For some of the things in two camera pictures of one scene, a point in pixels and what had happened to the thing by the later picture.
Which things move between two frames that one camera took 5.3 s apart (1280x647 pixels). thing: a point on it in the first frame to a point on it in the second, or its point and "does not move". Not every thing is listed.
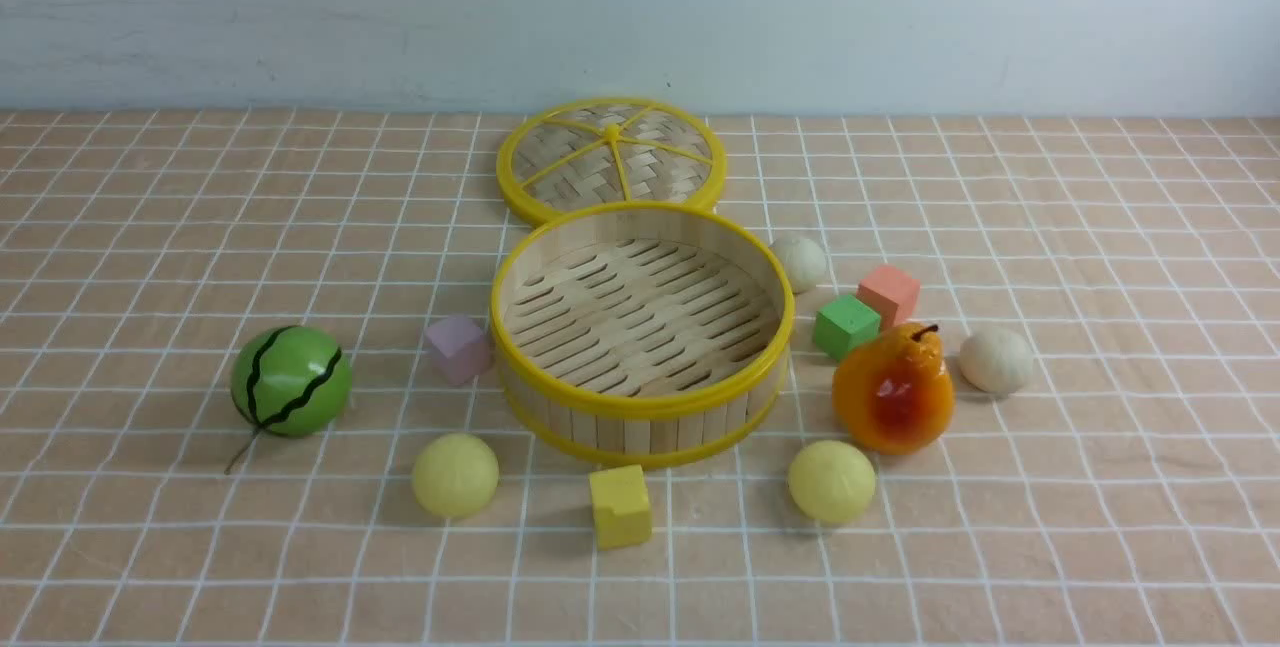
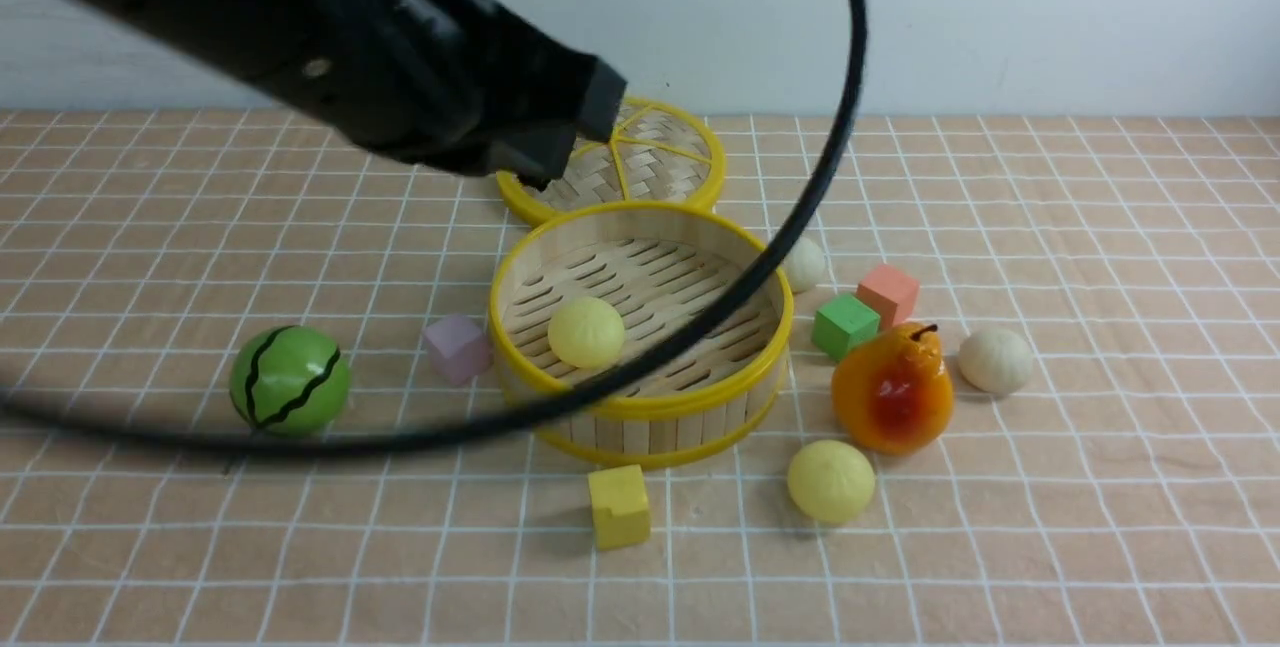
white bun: x=996 y=360 does not move
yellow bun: x=455 y=475 to x=586 y=331
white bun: x=803 y=261 does not move
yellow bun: x=831 y=481 does not move
